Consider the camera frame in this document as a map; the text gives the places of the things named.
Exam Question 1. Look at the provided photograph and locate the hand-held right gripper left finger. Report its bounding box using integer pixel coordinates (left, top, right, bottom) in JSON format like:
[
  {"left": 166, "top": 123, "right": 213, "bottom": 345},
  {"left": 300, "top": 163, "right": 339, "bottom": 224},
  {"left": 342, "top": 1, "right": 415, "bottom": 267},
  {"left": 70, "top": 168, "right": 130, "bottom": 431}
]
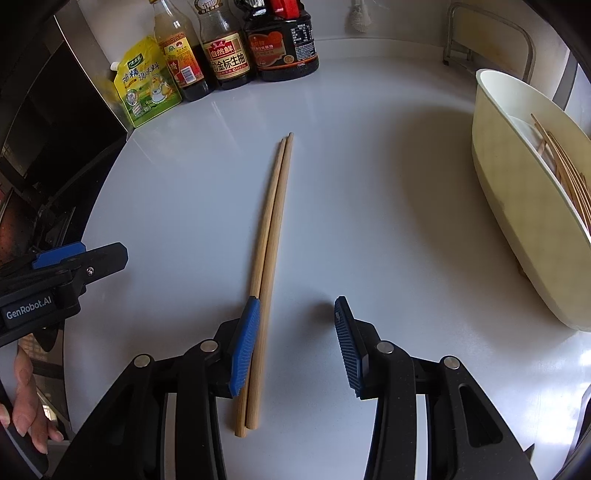
[{"left": 53, "top": 295, "right": 262, "bottom": 480}]

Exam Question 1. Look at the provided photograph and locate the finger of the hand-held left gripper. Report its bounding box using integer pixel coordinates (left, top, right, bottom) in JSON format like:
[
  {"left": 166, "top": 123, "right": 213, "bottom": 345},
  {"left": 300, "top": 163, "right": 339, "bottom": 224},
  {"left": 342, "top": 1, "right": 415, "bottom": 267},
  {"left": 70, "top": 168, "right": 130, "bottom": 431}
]
[
  {"left": 53, "top": 243, "right": 129, "bottom": 309},
  {"left": 0, "top": 242, "right": 87, "bottom": 287}
]

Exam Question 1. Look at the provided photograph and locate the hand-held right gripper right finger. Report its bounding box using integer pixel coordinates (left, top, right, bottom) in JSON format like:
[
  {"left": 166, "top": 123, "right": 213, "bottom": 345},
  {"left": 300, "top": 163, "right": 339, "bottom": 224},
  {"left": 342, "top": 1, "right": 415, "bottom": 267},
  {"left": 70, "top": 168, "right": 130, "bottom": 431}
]
[{"left": 334, "top": 295, "right": 539, "bottom": 480}]

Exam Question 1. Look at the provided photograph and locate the bundle of wooden chopsticks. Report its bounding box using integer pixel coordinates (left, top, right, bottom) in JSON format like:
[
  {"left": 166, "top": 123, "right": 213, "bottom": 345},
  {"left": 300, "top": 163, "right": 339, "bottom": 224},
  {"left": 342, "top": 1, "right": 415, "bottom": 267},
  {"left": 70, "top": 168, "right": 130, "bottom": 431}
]
[{"left": 234, "top": 138, "right": 286, "bottom": 438}]

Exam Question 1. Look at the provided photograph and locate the long wooden chopstick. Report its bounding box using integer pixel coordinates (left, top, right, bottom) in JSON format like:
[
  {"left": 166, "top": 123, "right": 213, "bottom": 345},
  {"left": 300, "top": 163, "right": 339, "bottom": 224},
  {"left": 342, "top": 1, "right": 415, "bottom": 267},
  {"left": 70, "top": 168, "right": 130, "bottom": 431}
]
[{"left": 245, "top": 132, "right": 295, "bottom": 429}]

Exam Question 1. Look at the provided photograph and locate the cream plastic container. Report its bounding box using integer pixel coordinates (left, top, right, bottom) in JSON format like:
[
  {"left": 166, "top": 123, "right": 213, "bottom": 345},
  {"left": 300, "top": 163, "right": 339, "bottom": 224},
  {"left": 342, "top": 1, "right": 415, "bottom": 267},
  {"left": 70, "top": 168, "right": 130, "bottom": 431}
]
[{"left": 471, "top": 68, "right": 591, "bottom": 332}]

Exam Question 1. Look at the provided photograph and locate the pile of wooden chopsticks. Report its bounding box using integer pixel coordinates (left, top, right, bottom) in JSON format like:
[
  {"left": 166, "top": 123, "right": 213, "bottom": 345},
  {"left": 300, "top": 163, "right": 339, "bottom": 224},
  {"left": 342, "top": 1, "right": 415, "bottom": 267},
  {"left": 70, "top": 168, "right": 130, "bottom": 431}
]
[{"left": 530, "top": 113, "right": 591, "bottom": 232}]

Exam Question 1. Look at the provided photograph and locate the person's left hand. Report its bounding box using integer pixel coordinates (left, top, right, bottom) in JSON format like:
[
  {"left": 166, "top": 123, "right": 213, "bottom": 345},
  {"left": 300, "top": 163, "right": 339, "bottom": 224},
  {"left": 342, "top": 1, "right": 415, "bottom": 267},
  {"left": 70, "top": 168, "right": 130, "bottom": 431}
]
[{"left": 0, "top": 346, "right": 64, "bottom": 455}]

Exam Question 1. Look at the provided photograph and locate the black gas stove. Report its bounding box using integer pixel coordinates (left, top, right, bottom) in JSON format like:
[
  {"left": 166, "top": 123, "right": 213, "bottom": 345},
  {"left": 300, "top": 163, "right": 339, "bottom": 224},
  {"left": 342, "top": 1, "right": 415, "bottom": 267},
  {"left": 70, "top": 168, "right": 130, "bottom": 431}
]
[{"left": 0, "top": 11, "right": 129, "bottom": 278}]

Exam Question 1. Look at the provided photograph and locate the yellow green seasoning pouch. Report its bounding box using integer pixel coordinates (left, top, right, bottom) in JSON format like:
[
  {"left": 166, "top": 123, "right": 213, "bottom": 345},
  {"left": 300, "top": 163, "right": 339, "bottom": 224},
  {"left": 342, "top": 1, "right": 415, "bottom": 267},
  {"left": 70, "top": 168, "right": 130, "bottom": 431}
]
[{"left": 110, "top": 36, "right": 183, "bottom": 129}]

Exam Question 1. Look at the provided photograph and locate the yellow cap vinegar bottle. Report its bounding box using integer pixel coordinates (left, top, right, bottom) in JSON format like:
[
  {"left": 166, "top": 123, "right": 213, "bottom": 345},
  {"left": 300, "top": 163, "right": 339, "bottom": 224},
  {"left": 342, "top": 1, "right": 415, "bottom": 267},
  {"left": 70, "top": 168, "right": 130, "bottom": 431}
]
[{"left": 148, "top": 0, "right": 214, "bottom": 102}]

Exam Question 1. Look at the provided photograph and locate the clear soy sauce bottle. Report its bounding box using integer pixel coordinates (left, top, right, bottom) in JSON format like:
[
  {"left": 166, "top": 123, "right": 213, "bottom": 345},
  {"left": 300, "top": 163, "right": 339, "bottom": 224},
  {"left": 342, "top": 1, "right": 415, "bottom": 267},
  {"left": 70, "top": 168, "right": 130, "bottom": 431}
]
[{"left": 193, "top": 0, "right": 256, "bottom": 91}]

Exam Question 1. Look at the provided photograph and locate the large dark red-cap sauce jug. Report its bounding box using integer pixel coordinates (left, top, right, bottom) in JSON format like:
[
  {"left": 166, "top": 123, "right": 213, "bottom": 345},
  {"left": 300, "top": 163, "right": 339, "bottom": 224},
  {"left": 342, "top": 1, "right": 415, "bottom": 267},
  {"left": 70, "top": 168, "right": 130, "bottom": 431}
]
[{"left": 233, "top": 0, "right": 320, "bottom": 83}]

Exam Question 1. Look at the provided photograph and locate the metal tube rack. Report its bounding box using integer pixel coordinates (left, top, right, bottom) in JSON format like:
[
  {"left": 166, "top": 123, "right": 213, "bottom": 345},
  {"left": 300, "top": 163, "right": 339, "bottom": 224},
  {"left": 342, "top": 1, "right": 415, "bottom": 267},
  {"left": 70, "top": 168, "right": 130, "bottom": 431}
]
[{"left": 442, "top": 1, "right": 536, "bottom": 84}]

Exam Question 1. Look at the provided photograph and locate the white hanging brush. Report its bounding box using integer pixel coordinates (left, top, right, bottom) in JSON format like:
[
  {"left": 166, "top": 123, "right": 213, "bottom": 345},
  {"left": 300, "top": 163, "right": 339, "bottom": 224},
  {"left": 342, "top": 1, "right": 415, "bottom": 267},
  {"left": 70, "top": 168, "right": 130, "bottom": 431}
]
[{"left": 347, "top": 0, "right": 371, "bottom": 34}]

